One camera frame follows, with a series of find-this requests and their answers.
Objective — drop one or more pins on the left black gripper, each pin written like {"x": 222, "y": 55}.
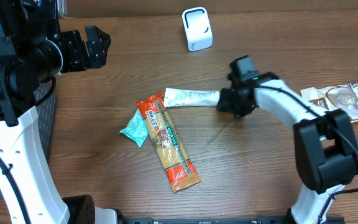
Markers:
{"x": 94, "y": 60}

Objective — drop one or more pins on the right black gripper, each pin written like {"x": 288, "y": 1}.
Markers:
{"x": 229, "y": 101}

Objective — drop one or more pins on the white tube gold cap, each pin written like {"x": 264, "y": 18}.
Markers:
{"x": 177, "y": 97}

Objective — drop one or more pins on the orange spaghetti pack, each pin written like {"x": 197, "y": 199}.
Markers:
{"x": 175, "y": 160}

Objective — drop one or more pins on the teal snack packet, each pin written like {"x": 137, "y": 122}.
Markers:
{"x": 136, "y": 129}

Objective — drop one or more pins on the beige clear food pouch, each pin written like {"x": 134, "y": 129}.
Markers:
{"x": 344, "y": 97}

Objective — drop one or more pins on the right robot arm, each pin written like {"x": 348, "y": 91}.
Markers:
{"x": 326, "y": 149}

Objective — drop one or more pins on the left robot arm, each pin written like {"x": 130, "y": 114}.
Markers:
{"x": 33, "y": 50}

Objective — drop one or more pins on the white barcode scanner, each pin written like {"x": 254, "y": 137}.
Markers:
{"x": 197, "y": 28}

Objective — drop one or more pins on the grey plastic mesh basket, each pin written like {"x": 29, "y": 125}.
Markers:
{"x": 46, "y": 112}

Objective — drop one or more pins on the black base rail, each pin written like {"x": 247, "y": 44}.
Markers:
{"x": 228, "y": 221}

